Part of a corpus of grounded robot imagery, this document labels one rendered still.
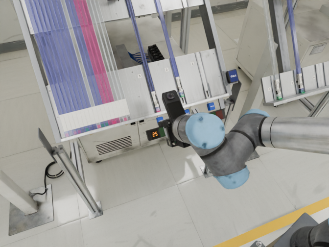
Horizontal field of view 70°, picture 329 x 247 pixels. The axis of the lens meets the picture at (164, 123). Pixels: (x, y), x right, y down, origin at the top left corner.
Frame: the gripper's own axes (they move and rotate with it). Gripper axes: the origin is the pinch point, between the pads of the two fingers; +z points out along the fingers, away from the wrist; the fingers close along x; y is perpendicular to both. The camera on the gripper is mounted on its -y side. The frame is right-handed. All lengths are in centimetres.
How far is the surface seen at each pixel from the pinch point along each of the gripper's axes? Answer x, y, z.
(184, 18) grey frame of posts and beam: 32, -46, 37
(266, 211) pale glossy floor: 54, 70, 40
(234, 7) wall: 169, -101, 190
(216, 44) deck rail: 30.5, -23.3, 8.3
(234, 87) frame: 36.1, -4.6, 11.9
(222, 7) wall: 152, -102, 189
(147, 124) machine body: 3, 3, 61
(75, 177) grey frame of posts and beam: -39, 16, 30
